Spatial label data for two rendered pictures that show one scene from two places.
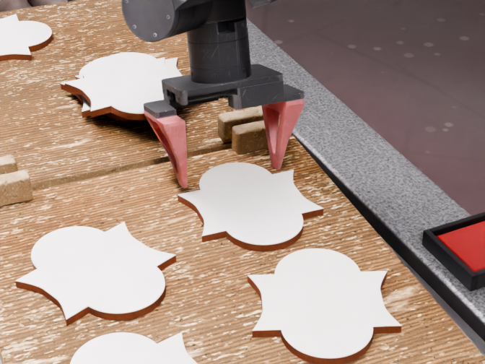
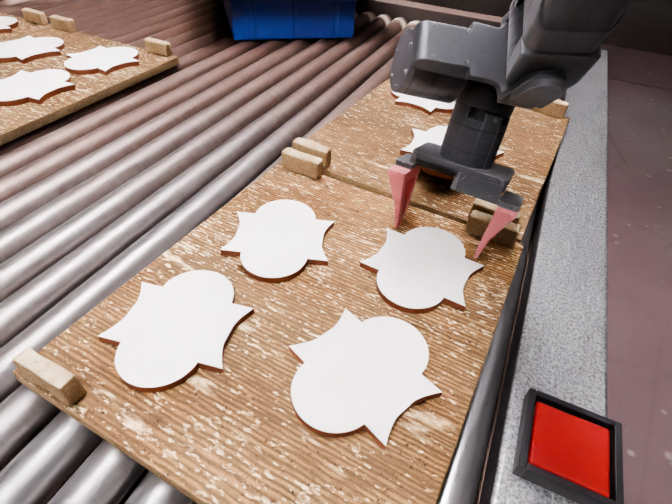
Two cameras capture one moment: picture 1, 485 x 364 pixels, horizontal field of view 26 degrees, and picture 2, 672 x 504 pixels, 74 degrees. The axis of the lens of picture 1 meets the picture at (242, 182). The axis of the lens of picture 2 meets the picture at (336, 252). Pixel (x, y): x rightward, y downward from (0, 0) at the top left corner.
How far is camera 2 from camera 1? 58 cm
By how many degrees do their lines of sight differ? 38
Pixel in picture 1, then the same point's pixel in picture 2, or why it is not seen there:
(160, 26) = (400, 78)
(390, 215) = (530, 354)
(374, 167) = (568, 310)
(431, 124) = not seen: outside the picture
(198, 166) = (430, 221)
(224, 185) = (422, 242)
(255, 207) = (419, 270)
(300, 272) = (379, 336)
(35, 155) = (355, 160)
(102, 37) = not seen: hidden behind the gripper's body
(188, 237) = (357, 257)
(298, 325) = (318, 370)
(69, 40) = not seen: hidden behind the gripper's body
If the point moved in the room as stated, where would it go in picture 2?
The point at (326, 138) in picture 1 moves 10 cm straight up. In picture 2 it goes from (557, 265) to (594, 198)
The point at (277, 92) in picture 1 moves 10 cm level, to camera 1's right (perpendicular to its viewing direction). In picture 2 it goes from (493, 193) to (588, 247)
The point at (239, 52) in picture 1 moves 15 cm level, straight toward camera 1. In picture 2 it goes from (479, 142) to (368, 193)
